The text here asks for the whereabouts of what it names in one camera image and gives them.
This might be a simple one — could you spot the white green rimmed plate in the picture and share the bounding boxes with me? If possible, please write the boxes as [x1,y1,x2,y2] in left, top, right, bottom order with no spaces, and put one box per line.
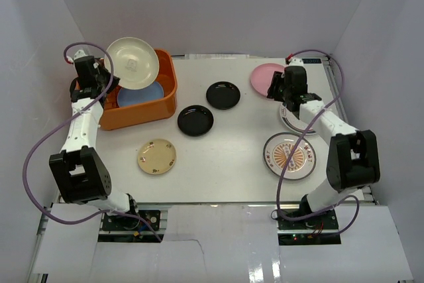
[279,103,307,133]

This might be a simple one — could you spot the pink plate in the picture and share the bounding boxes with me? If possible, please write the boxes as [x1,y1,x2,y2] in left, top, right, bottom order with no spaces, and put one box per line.
[250,63,285,97]

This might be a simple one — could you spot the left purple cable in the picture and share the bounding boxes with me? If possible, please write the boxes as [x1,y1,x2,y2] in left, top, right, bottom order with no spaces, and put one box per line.
[22,42,163,243]

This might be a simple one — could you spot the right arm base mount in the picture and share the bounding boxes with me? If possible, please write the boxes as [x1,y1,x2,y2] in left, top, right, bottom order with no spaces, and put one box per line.
[270,209,341,246]

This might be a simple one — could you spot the black plate rear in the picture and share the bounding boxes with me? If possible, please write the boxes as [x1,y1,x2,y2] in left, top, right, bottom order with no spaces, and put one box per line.
[206,81,240,110]

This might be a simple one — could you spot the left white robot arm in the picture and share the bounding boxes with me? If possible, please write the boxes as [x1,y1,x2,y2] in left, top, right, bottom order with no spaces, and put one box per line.
[49,50,140,229]

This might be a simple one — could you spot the orange plastic bin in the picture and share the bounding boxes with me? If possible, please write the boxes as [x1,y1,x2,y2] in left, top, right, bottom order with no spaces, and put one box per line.
[99,50,178,131]

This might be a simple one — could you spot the cream plate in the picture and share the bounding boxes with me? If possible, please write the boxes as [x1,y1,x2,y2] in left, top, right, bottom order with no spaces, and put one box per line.
[104,37,160,90]

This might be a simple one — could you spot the blue table label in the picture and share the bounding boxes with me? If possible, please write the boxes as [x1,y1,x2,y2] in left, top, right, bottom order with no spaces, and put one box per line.
[302,58,322,64]

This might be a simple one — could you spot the black plate front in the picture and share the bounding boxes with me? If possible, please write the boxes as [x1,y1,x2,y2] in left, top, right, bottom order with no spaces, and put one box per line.
[177,105,214,137]

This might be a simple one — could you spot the white papers at back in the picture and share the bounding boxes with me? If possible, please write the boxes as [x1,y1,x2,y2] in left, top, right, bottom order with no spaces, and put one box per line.
[184,54,250,60]

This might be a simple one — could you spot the blue plate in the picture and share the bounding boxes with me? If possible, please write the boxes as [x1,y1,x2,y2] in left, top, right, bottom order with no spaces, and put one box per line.
[117,82,164,107]

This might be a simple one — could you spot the black plate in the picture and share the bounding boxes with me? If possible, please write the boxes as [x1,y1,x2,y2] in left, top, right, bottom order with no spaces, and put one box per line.
[177,105,214,137]
[206,81,240,110]

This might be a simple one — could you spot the orange sunburst patterned plate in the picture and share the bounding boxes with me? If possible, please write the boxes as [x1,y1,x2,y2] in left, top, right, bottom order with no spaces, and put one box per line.
[263,133,317,180]

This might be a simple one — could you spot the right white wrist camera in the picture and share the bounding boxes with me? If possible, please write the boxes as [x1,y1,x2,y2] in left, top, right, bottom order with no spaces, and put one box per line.
[285,55,304,66]

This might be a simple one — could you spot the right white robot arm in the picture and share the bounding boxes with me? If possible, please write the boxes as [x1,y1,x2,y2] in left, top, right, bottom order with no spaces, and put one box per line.
[267,66,380,229]

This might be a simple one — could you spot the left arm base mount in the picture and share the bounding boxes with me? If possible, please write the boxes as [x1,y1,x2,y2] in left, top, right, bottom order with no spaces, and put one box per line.
[98,209,163,243]

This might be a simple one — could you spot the small yellow floral plate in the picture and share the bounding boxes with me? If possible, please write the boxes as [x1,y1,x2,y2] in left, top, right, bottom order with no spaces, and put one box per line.
[137,139,177,175]

